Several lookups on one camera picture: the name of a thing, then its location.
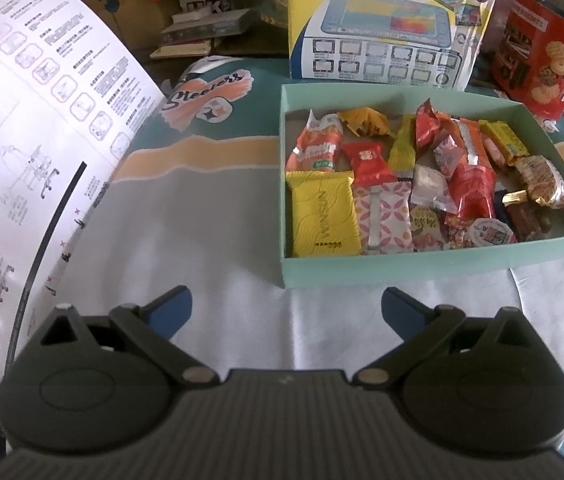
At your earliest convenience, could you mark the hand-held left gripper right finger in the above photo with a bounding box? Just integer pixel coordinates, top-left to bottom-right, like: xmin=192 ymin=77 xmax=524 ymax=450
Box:
xmin=354 ymin=287 xmax=545 ymax=391

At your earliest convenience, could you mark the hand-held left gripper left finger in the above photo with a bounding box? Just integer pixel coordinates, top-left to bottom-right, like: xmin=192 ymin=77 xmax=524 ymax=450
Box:
xmin=27 ymin=285 xmax=215 ymax=391

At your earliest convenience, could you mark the green cardboard box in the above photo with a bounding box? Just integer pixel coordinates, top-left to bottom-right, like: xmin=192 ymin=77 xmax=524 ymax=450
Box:
xmin=279 ymin=82 xmax=564 ymax=290

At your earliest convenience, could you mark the pink patterned snack packet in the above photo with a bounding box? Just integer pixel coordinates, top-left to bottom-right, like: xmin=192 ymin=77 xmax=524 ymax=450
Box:
xmin=352 ymin=181 xmax=415 ymax=256

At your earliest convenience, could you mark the brown gold chocolate packet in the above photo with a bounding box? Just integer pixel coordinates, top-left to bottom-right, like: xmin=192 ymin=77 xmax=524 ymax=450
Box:
xmin=503 ymin=190 xmax=554 ymax=242

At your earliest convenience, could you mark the white nougat packet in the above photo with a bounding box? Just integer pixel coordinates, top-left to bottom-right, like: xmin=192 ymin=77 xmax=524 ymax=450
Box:
xmin=409 ymin=164 xmax=458 ymax=211

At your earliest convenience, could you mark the large red snack packet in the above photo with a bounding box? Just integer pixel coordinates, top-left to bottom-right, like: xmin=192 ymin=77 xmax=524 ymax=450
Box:
xmin=449 ymin=164 xmax=498 ymax=221

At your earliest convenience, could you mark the brown pastry clear packet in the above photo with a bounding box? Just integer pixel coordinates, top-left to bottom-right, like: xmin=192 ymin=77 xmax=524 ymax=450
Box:
xmin=514 ymin=155 xmax=564 ymax=210

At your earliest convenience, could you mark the small plain red packet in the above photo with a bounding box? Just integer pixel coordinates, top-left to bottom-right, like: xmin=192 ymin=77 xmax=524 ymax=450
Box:
xmin=340 ymin=141 xmax=397 ymax=188

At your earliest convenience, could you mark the yellow green snack packet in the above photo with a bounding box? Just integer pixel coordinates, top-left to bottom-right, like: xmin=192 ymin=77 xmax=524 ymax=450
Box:
xmin=387 ymin=115 xmax=420 ymax=181

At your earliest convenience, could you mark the orange silver bar packet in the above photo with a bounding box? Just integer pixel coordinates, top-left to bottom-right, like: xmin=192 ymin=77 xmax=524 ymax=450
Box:
xmin=449 ymin=117 xmax=493 ymax=171

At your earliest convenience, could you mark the orange white sausage packet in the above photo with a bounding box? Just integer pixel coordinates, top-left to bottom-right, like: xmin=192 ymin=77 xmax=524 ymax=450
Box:
xmin=286 ymin=110 xmax=345 ymax=175

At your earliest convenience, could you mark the red orange pointed packet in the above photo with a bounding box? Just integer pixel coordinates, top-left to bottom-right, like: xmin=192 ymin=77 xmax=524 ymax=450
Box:
xmin=414 ymin=99 xmax=445 ymax=151

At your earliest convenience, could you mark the yellow striped cracker packet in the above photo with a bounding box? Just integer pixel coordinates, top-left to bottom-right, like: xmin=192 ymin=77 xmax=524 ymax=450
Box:
xmin=479 ymin=120 xmax=530 ymax=166

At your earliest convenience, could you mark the orange yellow candy packet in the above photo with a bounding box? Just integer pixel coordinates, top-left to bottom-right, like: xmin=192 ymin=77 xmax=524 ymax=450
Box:
xmin=338 ymin=106 xmax=397 ymax=138

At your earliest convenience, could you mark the white printed instruction sheet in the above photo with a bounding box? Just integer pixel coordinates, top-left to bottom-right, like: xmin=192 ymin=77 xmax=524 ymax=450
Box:
xmin=0 ymin=0 xmax=168 ymax=461

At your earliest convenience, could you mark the red cookie tin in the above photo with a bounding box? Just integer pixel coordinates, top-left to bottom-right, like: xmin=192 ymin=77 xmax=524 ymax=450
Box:
xmin=491 ymin=0 xmax=564 ymax=121

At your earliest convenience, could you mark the yellow blue toy tablet box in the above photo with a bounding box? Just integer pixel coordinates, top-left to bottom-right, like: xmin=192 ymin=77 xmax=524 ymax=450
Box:
xmin=287 ymin=0 xmax=500 ymax=92

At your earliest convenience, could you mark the stack of wooden toy pieces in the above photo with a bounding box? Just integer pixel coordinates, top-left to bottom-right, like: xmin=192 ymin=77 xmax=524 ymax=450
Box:
xmin=149 ymin=0 xmax=263 ymax=59

